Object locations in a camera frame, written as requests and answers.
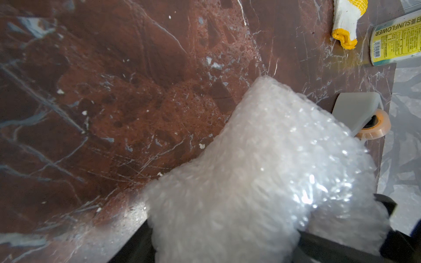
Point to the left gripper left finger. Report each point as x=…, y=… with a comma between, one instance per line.
x=138, y=249

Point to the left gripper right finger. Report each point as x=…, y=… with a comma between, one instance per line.
x=355, y=229

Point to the clear bubble wrap sheet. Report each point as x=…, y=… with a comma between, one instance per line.
x=278, y=157

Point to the sunflower label tin can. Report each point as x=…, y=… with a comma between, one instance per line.
x=396, y=40

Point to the yellow white work glove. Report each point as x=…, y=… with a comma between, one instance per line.
x=345, y=17

